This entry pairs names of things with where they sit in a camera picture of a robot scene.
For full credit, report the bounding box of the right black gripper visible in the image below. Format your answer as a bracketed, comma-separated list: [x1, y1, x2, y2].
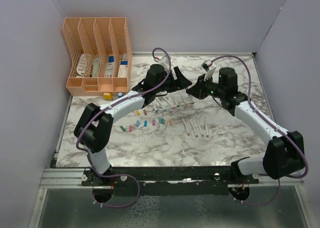
[187, 73, 226, 100]

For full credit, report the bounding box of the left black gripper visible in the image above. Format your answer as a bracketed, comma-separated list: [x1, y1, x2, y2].
[154, 67, 192, 94]

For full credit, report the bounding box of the yellow marker pen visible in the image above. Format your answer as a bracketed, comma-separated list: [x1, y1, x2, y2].
[179, 92, 189, 106]

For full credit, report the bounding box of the green marker pen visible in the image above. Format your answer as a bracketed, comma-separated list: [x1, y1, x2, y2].
[170, 94, 180, 107]

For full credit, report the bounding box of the pink marker pen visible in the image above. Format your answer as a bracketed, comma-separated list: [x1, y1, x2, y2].
[163, 96, 176, 109]

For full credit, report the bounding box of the light blue marker pen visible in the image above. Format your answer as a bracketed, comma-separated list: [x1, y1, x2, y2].
[156, 97, 167, 112]

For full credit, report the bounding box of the cyan marker pen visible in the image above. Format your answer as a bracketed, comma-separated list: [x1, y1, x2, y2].
[152, 101, 159, 113]

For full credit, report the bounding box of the teal marker pen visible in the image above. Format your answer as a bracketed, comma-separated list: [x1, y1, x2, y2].
[195, 117, 204, 137]

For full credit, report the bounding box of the peach marker pen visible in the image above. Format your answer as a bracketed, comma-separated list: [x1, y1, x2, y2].
[181, 117, 190, 136]

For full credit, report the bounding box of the magenta marker pen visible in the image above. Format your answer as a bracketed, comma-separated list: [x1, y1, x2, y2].
[204, 117, 209, 138]

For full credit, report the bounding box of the grey marker pen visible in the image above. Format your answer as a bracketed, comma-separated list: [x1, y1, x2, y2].
[189, 118, 199, 138]

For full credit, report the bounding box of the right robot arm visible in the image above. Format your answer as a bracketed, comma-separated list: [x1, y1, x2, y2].
[186, 67, 306, 184]

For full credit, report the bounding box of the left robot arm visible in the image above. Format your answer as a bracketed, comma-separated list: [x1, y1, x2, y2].
[73, 64, 192, 186]

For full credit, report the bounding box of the white cardboard box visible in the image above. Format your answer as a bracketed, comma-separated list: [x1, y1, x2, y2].
[117, 60, 129, 78]

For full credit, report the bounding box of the small white red box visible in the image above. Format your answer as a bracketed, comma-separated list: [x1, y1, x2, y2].
[122, 53, 128, 62]

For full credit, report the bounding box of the white paper packet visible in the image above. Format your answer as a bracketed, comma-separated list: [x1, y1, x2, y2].
[103, 55, 115, 78]

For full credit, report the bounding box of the yellow rectangular stamp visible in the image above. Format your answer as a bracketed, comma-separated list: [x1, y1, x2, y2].
[103, 92, 113, 101]

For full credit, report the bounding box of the grey stapler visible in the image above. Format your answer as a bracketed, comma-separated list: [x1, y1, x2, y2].
[91, 56, 100, 78]

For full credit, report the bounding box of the peach plastic desk organizer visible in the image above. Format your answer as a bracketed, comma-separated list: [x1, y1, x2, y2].
[62, 17, 133, 97]

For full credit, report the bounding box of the white remote in organizer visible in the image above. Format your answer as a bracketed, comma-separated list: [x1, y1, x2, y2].
[76, 53, 87, 77]

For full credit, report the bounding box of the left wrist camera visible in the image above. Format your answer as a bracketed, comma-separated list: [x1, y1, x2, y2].
[157, 55, 169, 68]

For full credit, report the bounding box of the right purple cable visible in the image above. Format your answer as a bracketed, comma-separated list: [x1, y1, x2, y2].
[209, 55, 310, 207]

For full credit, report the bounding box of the purple cable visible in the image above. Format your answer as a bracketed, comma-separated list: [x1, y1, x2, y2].
[75, 47, 172, 209]
[209, 55, 310, 207]

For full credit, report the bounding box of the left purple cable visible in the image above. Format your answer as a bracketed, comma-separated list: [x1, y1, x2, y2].
[75, 47, 172, 209]

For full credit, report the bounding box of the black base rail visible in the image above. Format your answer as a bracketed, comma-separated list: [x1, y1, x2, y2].
[81, 165, 259, 197]

